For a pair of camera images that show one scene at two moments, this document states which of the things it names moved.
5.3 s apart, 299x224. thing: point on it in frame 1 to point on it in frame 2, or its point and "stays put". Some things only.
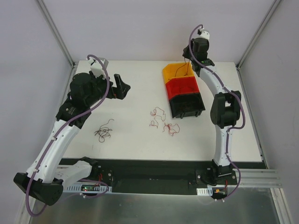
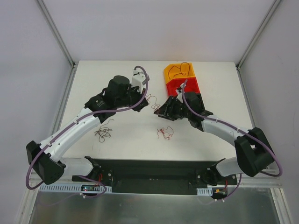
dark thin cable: (103, 131) stays put
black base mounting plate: (179, 177) stays put
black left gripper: (113, 92) to (136, 102)
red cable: (173, 129) to (167, 133)
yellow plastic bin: (176, 70) stays put
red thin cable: (158, 112) to (156, 107)
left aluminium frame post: (56, 33) stays put
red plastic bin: (181, 85) stays put
